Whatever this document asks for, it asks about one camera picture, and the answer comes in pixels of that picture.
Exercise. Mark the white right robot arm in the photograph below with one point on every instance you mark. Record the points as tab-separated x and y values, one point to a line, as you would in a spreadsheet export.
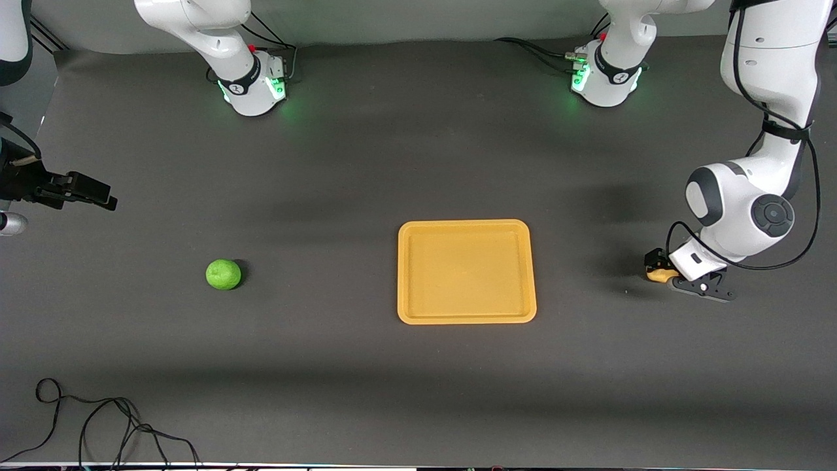
222	33

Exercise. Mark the yellow plastic tray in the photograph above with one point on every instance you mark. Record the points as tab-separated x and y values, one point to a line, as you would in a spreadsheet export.
465	275

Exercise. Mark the aluminium frame rail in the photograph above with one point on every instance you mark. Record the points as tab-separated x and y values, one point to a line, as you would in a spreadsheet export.
47	36
829	25

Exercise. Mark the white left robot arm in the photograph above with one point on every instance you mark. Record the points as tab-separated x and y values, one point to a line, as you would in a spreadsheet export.
771	65

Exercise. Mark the yellow-brown potato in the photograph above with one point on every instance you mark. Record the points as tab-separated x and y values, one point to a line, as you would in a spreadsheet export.
660	276

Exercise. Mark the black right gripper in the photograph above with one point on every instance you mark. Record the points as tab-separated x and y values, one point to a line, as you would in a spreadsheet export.
19	182

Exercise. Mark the dark grey table mat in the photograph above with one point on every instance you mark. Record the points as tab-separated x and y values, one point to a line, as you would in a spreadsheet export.
418	163

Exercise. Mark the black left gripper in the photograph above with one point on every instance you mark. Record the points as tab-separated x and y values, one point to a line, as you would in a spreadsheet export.
654	258

